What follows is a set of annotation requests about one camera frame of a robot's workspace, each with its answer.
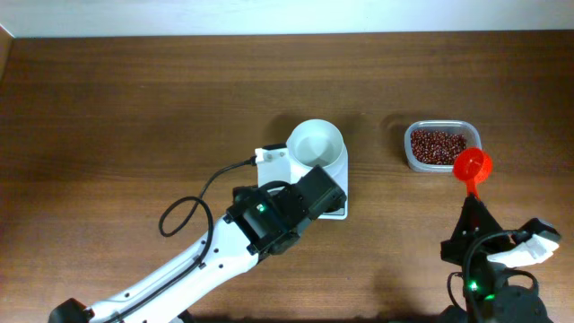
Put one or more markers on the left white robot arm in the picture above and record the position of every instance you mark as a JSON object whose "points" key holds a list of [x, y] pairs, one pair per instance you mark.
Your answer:
{"points": [[261, 222]]}

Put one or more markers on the white round bowl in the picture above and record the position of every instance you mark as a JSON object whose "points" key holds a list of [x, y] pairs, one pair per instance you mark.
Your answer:
{"points": [[317, 142]]}

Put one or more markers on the red beans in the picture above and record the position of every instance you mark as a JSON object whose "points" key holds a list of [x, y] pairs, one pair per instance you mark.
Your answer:
{"points": [[436, 147]]}

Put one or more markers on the clear plastic container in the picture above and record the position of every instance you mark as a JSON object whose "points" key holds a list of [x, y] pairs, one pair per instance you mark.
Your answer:
{"points": [[456, 127]]}

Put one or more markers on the white digital kitchen scale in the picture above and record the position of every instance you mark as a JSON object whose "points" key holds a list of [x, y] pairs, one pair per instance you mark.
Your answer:
{"points": [[341, 176]]}

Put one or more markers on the orange measuring scoop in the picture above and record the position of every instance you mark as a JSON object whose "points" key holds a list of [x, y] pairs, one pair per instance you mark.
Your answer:
{"points": [[472, 167]]}

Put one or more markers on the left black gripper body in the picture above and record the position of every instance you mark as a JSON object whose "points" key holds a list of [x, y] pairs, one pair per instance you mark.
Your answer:
{"points": [[294, 235]]}

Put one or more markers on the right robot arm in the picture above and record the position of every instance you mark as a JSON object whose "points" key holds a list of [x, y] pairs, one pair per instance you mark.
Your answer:
{"points": [[491, 285]]}

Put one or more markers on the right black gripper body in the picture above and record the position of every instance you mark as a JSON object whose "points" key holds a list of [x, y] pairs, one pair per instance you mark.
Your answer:
{"points": [[477, 266]]}

